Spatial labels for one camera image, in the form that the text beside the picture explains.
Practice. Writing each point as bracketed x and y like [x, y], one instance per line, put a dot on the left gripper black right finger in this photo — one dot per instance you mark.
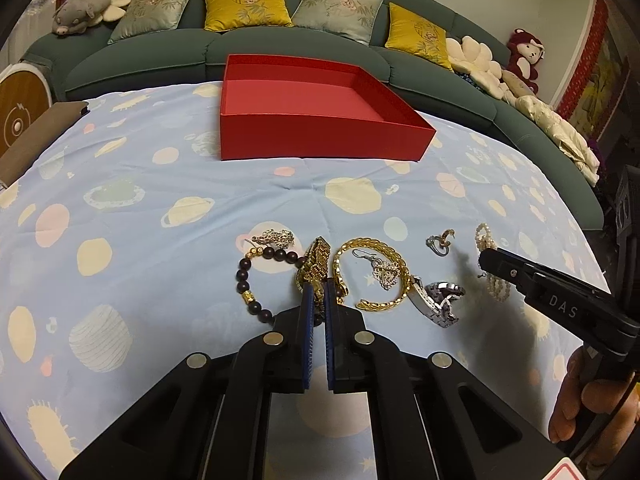
[360, 361]

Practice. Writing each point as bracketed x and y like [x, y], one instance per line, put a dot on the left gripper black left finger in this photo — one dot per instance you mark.
[275, 362]

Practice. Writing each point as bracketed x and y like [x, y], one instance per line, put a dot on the silver metal wristwatch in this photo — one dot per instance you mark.
[434, 300]

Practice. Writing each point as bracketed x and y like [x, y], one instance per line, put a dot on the gold wristwatch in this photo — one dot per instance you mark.
[313, 269]

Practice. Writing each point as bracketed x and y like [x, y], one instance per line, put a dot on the right hand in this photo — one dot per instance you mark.
[600, 397]

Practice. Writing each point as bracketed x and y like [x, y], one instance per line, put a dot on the silver dangling earring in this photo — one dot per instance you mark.
[384, 271]

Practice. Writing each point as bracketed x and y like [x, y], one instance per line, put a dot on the silver filigree brooch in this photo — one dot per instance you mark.
[276, 239]

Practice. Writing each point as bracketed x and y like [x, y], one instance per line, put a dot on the blue planet print bedsheet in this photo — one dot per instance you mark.
[119, 248]

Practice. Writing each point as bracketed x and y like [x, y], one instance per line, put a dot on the cream satin blanket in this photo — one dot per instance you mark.
[566, 138]

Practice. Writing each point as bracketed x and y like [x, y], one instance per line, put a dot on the red shallow box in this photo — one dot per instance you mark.
[275, 106]

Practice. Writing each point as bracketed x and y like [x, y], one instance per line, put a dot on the small tan plush toy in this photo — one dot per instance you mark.
[517, 87]

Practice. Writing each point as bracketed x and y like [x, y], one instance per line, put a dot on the red monkey plush toy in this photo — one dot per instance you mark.
[526, 52]

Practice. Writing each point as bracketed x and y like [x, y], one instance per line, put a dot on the cream flower shaped cushion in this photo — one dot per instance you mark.
[475, 59]

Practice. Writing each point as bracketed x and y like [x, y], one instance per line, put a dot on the brown cardboard piece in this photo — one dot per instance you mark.
[37, 138]

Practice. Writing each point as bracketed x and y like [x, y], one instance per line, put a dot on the yellow embroidered cushion right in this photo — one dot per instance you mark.
[412, 34]

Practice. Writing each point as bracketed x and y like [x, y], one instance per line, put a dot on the yellow embroidered cushion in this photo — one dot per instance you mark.
[412, 34]
[226, 15]

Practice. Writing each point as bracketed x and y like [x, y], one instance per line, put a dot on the dark green curved sofa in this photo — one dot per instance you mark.
[88, 65]

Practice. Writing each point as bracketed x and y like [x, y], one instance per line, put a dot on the grey embroidered cushion right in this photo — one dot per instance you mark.
[351, 19]

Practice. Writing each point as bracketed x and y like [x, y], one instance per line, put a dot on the grey embroidered cushion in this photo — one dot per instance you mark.
[143, 16]
[351, 19]

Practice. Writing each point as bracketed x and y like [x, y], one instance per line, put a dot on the yellow embroidered cushion left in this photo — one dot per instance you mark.
[226, 15]

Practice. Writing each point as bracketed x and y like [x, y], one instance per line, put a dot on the white round wooden disc appliance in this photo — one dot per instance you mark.
[24, 96]

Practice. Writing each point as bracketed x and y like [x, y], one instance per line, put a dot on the grey embroidered cushion left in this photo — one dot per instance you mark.
[143, 16]

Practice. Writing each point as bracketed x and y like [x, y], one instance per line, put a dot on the grey pig plush toy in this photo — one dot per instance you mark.
[74, 17]

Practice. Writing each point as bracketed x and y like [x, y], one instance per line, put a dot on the red patterned wall hanging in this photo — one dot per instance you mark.
[588, 59]

